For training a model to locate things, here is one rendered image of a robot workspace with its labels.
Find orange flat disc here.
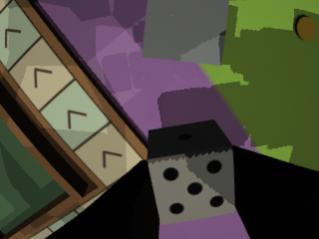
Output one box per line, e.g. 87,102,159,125
295,16,316,41

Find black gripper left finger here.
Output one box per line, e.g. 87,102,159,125
44,160,160,239

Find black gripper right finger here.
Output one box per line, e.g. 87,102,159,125
232,144,319,239

